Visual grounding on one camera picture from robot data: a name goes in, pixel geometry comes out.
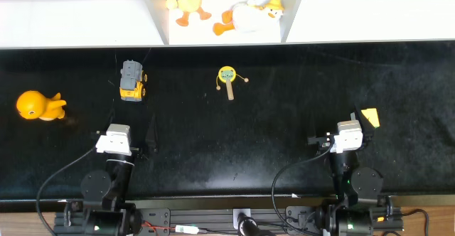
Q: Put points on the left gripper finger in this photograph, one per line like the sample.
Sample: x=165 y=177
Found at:
x=152 y=136

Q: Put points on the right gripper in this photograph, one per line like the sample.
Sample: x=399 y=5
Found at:
x=318 y=140

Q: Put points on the grey and yellow toy truck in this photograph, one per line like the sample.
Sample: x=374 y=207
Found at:
x=130 y=83

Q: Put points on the yellow rubber duck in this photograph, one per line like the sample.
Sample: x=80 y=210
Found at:
x=35 y=104

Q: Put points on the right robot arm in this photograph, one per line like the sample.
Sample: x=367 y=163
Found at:
x=355 y=186

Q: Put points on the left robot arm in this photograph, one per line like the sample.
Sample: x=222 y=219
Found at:
x=117 y=179

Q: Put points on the yellow rattle drum toy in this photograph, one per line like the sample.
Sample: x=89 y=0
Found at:
x=227 y=75

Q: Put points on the white shelf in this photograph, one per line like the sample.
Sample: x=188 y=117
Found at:
x=355 y=15

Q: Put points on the white plush duck yellow hat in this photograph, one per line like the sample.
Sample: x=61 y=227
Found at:
x=250 y=17

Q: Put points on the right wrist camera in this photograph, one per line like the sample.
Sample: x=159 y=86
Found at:
x=348 y=136

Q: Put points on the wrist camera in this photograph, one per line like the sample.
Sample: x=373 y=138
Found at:
x=348 y=136
x=114 y=140

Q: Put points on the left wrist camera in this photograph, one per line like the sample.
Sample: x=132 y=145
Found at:
x=114 y=140

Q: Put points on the mounting rail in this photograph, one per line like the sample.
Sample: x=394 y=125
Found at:
x=213 y=216

